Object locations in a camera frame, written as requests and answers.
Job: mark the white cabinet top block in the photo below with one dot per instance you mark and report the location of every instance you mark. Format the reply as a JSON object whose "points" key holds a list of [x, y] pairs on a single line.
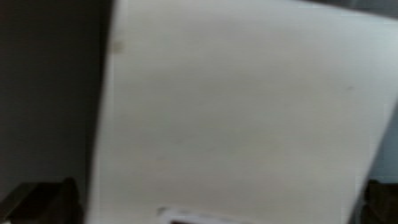
{"points": [[250, 97]]}

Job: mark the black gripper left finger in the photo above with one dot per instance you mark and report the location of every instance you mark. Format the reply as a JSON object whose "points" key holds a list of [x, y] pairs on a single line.
{"points": [[42, 203]]}

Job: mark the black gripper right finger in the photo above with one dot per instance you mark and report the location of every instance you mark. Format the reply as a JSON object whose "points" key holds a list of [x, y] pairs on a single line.
{"points": [[379, 212]]}

